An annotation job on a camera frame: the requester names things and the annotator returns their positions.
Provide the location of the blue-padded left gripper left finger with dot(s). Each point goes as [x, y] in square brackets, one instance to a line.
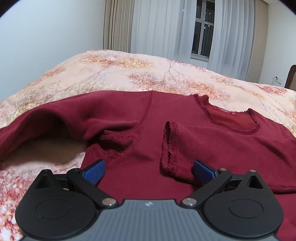
[85, 180]

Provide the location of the beige drape curtain left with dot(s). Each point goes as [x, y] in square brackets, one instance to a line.
[118, 25]

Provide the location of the white sheer curtain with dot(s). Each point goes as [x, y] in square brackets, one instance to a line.
[166, 29]

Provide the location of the dark red long-sleeve sweater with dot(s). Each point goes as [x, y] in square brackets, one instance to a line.
[150, 140]

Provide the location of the floral peach fleece blanket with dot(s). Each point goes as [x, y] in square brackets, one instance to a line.
[113, 70]

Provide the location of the beige drape curtain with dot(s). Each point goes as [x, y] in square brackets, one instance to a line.
[118, 25]
[259, 42]

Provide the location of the window with white frame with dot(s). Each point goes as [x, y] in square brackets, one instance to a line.
[204, 28]

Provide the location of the beige drape curtain right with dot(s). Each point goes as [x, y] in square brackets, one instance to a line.
[259, 42]

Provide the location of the brown padded headboard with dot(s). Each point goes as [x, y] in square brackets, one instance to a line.
[291, 79]

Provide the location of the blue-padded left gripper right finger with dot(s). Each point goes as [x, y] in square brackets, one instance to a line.
[213, 182]

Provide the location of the white wall socket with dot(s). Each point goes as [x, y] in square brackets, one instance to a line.
[277, 80]

